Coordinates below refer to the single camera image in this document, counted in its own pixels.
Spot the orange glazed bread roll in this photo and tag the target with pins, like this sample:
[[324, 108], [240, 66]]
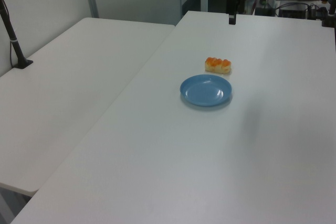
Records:
[[218, 65]]

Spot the black camera stand pole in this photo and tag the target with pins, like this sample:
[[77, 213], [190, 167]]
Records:
[[11, 37]]

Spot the black electronics box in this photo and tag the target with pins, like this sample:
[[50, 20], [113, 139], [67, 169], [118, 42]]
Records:
[[265, 5]]

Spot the blue round plate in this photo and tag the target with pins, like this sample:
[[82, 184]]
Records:
[[206, 90]]

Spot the black clamp stand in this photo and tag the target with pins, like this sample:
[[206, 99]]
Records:
[[330, 11]]

